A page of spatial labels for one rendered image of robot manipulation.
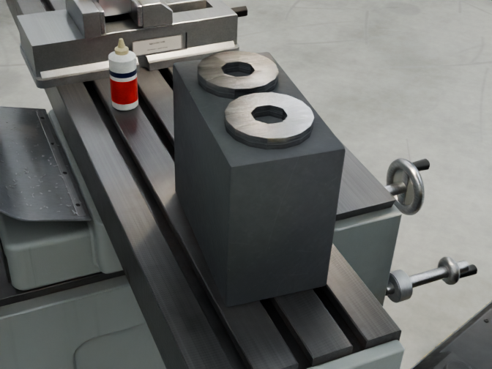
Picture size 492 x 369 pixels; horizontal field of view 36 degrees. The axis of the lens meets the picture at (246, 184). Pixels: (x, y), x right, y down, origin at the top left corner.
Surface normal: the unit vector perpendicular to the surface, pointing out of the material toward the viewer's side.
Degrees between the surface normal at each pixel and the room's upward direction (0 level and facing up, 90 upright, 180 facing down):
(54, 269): 90
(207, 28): 90
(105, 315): 90
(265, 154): 0
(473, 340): 0
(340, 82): 0
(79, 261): 90
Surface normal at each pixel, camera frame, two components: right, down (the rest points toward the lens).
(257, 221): 0.33, 0.57
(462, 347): 0.04, -0.80
